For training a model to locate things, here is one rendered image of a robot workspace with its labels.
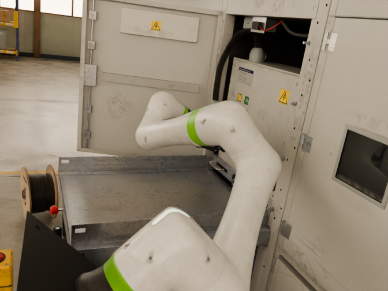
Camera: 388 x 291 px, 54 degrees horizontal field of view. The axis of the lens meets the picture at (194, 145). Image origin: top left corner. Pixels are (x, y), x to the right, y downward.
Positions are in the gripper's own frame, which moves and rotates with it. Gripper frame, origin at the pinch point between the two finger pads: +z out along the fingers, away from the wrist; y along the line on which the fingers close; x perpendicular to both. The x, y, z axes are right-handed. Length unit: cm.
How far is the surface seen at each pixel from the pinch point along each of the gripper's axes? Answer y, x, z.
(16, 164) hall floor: 133, -243, -25
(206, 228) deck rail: 25.3, 33.0, -10.3
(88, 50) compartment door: 0, -52, -60
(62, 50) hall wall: 57, -1095, 50
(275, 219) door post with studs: 10.0, 37.4, 9.0
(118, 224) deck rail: 36, 33, -39
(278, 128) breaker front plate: -17.3, 22.5, -1.7
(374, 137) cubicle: -24, 69, -13
